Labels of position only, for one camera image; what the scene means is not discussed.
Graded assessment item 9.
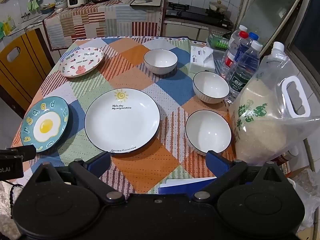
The clear water bottle white cap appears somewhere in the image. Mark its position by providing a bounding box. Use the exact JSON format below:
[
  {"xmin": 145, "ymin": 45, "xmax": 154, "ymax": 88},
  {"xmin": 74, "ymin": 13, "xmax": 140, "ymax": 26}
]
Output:
[{"xmin": 227, "ymin": 25, "xmax": 248, "ymax": 55}]

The clear plastic bag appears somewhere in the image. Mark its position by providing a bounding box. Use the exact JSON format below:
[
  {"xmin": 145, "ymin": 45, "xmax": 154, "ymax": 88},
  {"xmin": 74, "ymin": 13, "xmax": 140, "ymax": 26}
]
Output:
[{"xmin": 287, "ymin": 167, "xmax": 320, "ymax": 228}]

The striped counter cloth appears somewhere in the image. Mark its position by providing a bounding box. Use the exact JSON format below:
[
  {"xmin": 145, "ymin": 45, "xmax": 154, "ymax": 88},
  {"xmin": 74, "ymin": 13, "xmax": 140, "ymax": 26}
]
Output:
[{"xmin": 44, "ymin": 0, "xmax": 165, "ymax": 52}]

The white bowl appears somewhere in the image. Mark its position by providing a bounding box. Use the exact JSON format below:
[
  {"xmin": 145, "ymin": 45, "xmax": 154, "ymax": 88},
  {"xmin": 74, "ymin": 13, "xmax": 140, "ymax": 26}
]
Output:
[
  {"xmin": 192, "ymin": 71, "xmax": 230, "ymax": 104},
  {"xmin": 143, "ymin": 49, "xmax": 178, "ymax": 75},
  {"xmin": 185, "ymin": 110, "xmax": 232, "ymax": 155}
]

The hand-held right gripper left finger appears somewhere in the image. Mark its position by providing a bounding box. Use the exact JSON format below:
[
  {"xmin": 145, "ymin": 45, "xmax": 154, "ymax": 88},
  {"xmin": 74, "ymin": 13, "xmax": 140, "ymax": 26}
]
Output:
[{"xmin": 32, "ymin": 151, "xmax": 125, "ymax": 204}]

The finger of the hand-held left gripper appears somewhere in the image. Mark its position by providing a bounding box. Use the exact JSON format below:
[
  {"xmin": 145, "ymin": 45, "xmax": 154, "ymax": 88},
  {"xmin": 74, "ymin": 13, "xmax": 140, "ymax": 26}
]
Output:
[{"xmin": 11, "ymin": 145, "xmax": 37, "ymax": 161}]

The blue fried egg plate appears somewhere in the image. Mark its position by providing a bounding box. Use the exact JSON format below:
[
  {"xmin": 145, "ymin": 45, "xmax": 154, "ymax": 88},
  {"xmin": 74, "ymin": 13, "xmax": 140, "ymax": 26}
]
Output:
[{"xmin": 21, "ymin": 96, "xmax": 70, "ymax": 153}]

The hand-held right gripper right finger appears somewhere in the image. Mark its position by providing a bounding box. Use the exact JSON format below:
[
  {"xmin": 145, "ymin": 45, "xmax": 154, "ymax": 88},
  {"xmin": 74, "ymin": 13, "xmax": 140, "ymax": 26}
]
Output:
[{"xmin": 191, "ymin": 150, "xmax": 292, "ymax": 203}]

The clear bag of rice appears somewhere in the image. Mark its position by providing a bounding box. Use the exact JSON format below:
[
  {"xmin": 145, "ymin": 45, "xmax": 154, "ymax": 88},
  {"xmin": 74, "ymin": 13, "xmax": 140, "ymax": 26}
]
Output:
[{"xmin": 228, "ymin": 41, "xmax": 320, "ymax": 166}]

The blue label water bottle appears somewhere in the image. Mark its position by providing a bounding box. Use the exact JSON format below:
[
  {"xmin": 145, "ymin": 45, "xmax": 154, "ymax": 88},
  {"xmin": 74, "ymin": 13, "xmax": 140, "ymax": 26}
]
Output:
[{"xmin": 234, "ymin": 32, "xmax": 259, "ymax": 63}]

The patchwork tablecloth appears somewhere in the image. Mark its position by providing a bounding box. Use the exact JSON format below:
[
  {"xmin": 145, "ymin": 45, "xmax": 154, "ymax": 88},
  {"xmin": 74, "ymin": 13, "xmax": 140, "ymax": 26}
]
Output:
[{"xmin": 11, "ymin": 36, "xmax": 288, "ymax": 196}]

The white cutting board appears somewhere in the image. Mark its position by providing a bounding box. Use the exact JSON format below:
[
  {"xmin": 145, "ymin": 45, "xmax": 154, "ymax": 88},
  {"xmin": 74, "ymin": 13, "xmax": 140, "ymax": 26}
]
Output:
[{"xmin": 130, "ymin": 0, "xmax": 162, "ymax": 7}]

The green hanging cloth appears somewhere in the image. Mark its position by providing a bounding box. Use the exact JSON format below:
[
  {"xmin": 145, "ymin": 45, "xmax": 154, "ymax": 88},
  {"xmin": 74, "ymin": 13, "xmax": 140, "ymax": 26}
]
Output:
[{"xmin": 27, "ymin": 0, "xmax": 40, "ymax": 12}]

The large white sun plate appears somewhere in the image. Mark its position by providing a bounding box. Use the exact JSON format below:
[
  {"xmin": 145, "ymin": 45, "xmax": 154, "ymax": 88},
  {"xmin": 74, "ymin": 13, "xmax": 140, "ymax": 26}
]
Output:
[{"xmin": 84, "ymin": 88, "xmax": 161, "ymax": 153}]

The blue bowl with utensils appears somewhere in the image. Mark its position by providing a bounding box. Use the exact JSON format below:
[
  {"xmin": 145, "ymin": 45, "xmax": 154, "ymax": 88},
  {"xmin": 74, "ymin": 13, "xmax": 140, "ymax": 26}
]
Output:
[{"xmin": 40, "ymin": 3, "xmax": 56, "ymax": 14}]

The black gas stove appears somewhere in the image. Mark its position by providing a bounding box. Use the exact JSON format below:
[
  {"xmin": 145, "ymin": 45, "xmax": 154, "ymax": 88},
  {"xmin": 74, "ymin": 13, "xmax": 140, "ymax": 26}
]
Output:
[{"xmin": 165, "ymin": 2, "xmax": 234, "ymax": 28}]

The green label water bottle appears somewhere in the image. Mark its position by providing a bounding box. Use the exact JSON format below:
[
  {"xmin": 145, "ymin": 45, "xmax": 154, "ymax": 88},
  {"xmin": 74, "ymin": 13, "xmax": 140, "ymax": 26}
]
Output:
[{"xmin": 229, "ymin": 40, "xmax": 262, "ymax": 103}]

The pot on stove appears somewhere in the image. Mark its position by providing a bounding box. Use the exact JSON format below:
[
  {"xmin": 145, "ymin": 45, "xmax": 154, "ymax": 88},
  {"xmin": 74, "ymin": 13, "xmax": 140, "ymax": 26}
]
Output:
[{"xmin": 209, "ymin": 0, "xmax": 228, "ymax": 13}]

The white counter cabinet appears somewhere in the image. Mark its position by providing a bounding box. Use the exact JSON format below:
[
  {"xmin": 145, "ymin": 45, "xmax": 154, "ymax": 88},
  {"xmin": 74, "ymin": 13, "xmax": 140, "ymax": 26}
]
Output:
[{"xmin": 163, "ymin": 17, "xmax": 213, "ymax": 41}]

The yellow cabinet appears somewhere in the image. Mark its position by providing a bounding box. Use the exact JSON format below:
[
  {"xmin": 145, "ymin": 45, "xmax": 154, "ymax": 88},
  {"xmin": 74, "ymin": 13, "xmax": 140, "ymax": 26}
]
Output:
[{"xmin": 0, "ymin": 27, "xmax": 55, "ymax": 112}]

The pink bunny print plate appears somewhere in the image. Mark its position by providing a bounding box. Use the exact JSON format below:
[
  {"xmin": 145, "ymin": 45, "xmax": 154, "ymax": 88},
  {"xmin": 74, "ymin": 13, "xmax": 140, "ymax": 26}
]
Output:
[{"xmin": 59, "ymin": 47, "xmax": 104, "ymax": 78}]

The glass door panel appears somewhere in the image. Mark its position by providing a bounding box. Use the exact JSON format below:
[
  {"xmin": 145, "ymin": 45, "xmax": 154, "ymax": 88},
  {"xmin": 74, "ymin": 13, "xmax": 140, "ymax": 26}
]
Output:
[{"xmin": 239, "ymin": 0, "xmax": 308, "ymax": 54}]

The red label water bottle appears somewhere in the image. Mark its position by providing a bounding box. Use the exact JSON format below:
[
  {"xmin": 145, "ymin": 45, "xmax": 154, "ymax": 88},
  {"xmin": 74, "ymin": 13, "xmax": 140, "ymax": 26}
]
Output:
[{"xmin": 221, "ymin": 31, "xmax": 247, "ymax": 79}]

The white tissue pack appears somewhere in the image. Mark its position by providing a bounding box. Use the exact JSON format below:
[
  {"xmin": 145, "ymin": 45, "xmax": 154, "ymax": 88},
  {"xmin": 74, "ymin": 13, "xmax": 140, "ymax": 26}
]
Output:
[{"xmin": 189, "ymin": 45, "xmax": 216, "ymax": 73}]

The green packaged box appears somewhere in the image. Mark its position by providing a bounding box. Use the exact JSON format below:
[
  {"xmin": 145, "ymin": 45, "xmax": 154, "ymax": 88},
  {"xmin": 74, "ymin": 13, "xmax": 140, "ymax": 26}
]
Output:
[{"xmin": 207, "ymin": 31, "xmax": 232, "ymax": 50}]

